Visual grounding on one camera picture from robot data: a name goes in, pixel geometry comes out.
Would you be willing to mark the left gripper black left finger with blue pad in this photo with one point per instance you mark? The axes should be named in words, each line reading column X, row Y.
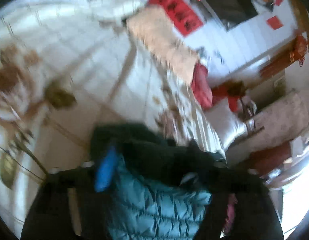
column 71, row 204

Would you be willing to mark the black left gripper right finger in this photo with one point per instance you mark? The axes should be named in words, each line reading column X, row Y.
column 255, row 216

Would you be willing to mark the dark green puffer jacket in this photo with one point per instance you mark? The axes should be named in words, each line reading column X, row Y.
column 155, row 192

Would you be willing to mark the white satin pillow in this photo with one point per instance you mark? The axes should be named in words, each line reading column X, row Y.
column 226, row 123

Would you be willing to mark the red ruffled cushion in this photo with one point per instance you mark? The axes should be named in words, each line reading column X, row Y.
column 200, row 88

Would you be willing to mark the floral cream bed quilt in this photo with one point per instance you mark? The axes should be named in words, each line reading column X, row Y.
column 67, row 68

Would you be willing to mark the red calligraphy banner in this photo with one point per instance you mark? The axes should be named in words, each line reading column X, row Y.
column 185, row 20

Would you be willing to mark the beige embroidered pillow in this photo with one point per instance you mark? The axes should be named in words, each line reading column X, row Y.
column 155, row 29

